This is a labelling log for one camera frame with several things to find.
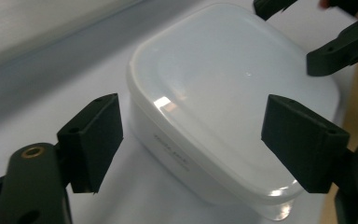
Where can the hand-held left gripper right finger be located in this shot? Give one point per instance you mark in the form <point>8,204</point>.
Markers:
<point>304,143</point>

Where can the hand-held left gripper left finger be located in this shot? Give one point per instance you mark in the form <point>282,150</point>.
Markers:
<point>90,140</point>

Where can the white plastic container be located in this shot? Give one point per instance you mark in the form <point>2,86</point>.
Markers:
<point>223,102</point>

